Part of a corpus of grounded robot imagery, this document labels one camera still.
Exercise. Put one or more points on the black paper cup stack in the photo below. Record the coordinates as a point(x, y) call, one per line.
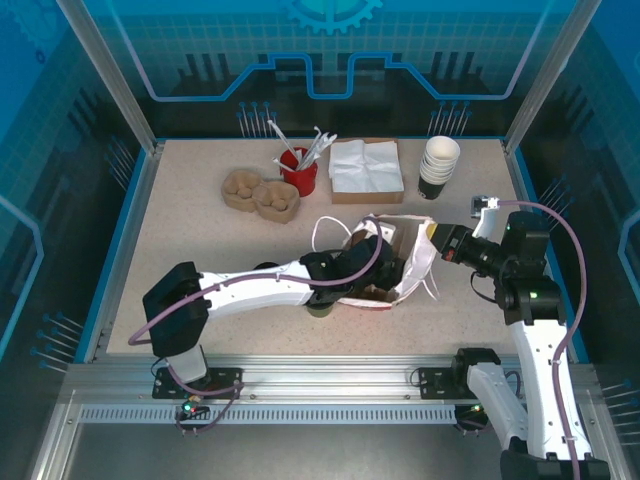
point(442, 147)

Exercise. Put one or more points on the white wrapped straw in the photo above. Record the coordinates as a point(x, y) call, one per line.
point(311, 145)
point(317, 147)
point(276, 161)
point(322, 147)
point(281, 138)

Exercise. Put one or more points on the stack of white napkins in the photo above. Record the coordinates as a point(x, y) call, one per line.
point(367, 198)

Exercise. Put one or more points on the grey metal base tray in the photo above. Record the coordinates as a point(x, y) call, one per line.
point(300, 455)

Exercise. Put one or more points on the aluminium frame post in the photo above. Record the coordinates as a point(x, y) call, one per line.
point(116, 75)
point(550, 75)

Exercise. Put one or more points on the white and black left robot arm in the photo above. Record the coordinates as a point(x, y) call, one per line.
point(250, 290)

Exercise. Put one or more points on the small green-lit circuit board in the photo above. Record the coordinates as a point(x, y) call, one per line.
point(472, 409)
point(189, 407)

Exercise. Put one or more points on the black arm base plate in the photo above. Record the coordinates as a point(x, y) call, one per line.
point(429, 384)
point(225, 387)

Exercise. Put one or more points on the red and white paper bag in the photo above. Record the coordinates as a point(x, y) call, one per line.
point(417, 260)

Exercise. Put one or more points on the black cup lid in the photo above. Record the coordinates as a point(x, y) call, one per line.
point(267, 266)

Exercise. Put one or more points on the blue table edge strip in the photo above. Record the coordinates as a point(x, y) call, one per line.
point(521, 175)
point(132, 200)

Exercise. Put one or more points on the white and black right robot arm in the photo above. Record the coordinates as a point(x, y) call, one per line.
point(542, 380)

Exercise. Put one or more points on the red plastic cup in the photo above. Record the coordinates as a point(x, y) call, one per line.
point(300, 182)

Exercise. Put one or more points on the white paper napkin stack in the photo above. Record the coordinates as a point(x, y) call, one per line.
point(365, 165)

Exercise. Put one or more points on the dark green paper cup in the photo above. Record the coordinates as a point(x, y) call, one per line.
point(320, 312)

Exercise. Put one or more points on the aluminium mounting rail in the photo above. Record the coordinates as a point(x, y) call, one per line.
point(325, 380)

